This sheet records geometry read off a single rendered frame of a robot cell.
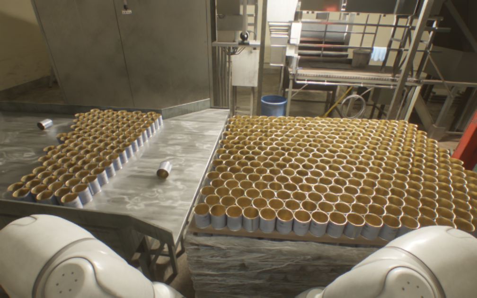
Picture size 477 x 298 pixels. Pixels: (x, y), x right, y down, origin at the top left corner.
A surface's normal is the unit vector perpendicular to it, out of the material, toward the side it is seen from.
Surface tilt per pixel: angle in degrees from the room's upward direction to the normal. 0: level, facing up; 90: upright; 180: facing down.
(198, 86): 90
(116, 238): 90
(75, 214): 90
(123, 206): 0
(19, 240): 17
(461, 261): 25
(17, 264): 40
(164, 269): 0
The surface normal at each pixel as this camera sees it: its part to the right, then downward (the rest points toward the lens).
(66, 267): 0.06, -0.55
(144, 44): -0.11, 0.50
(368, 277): -0.77, -0.63
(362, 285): -0.88, -0.46
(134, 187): 0.02, -0.87
